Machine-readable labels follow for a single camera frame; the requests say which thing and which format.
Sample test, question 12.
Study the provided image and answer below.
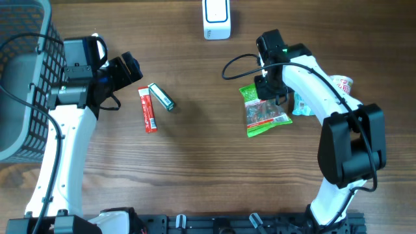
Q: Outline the green snack packet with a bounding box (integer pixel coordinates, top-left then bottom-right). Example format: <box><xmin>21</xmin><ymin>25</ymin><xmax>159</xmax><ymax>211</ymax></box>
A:
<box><xmin>239</xmin><ymin>84</ymin><xmax>292</xmax><ymax>138</ymax></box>

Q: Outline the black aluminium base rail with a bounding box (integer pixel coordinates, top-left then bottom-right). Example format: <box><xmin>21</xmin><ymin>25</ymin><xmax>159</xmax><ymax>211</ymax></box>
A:
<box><xmin>129</xmin><ymin>212</ymin><xmax>368</xmax><ymax>234</ymax></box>

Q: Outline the cup noodles container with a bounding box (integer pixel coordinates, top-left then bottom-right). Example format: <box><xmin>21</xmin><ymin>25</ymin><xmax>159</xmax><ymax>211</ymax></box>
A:
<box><xmin>330</xmin><ymin>75</ymin><xmax>354</xmax><ymax>95</ymax></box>

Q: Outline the light blue snack packet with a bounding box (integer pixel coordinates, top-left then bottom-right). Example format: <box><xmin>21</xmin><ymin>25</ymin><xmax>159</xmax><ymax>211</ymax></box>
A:
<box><xmin>292</xmin><ymin>92</ymin><xmax>315</xmax><ymax>116</ymax></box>

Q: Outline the left camera black cable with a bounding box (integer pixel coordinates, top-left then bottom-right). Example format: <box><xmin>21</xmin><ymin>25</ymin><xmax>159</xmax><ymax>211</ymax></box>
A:
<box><xmin>0</xmin><ymin>31</ymin><xmax>64</xmax><ymax>234</ymax></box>

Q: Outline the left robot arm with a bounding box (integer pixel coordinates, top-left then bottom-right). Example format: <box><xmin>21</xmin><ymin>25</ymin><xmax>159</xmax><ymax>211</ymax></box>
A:
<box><xmin>1</xmin><ymin>34</ymin><xmax>142</xmax><ymax>233</ymax></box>

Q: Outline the grey plastic shopping basket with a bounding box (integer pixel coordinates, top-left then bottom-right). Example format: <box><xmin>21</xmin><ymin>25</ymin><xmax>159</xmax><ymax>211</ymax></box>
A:
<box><xmin>1</xmin><ymin>0</ymin><xmax>66</xmax><ymax>163</ymax></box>

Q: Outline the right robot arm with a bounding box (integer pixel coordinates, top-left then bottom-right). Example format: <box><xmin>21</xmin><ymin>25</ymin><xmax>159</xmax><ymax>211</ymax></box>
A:
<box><xmin>254</xmin><ymin>29</ymin><xmax>387</xmax><ymax>232</ymax></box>

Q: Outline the right camera black cable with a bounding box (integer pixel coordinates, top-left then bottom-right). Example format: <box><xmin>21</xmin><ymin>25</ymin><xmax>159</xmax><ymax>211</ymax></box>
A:
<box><xmin>221</xmin><ymin>53</ymin><xmax>378</xmax><ymax>228</ymax></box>

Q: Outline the camera black cable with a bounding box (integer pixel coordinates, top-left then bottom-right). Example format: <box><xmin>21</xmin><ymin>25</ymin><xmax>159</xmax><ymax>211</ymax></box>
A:
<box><xmin>0</xmin><ymin>31</ymin><xmax>64</xmax><ymax>234</ymax></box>
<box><xmin>221</xmin><ymin>53</ymin><xmax>378</xmax><ymax>228</ymax></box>

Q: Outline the red snack packet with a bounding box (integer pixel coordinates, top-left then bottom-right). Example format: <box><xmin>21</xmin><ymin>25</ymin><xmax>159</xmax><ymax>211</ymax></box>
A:
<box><xmin>138</xmin><ymin>86</ymin><xmax>157</xmax><ymax>133</ymax></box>

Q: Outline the green white small box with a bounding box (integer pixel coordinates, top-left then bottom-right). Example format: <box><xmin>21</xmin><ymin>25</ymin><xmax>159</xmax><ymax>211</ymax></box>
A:
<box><xmin>148</xmin><ymin>83</ymin><xmax>175</xmax><ymax>111</ymax></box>

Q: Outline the white barcode scanner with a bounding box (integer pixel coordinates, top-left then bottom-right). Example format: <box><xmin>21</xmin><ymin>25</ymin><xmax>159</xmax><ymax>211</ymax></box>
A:
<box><xmin>201</xmin><ymin>0</ymin><xmax>231</xmax><ymax>40</ymax></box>

